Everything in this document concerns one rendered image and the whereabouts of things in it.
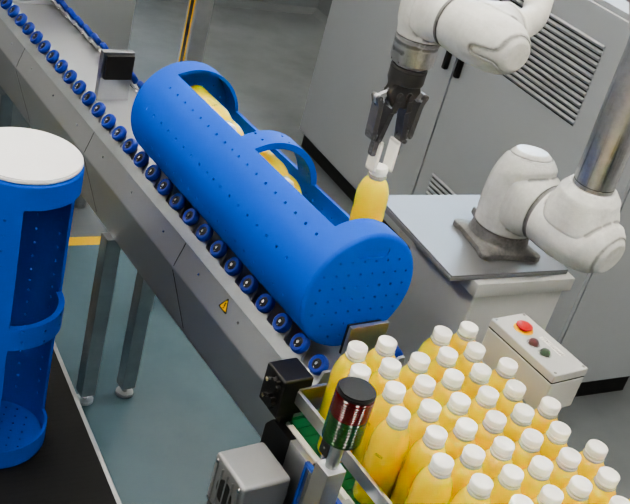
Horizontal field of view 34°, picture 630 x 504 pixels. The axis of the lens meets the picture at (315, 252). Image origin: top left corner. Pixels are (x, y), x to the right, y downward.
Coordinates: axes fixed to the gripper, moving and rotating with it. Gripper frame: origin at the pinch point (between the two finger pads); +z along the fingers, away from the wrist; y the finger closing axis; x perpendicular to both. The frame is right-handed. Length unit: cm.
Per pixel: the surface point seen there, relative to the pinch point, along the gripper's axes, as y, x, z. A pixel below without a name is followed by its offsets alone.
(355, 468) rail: 26, 46, 38
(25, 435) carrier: 44, -61, 119
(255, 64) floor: -204, -362, 137
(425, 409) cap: 16, 48, 25
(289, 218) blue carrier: 16.1, -4.4, 16.5
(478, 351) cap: -6.8, 36.4, 25.1
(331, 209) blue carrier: -7.8, -20.4, 25.6
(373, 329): 4.5, 17.7, 31.3
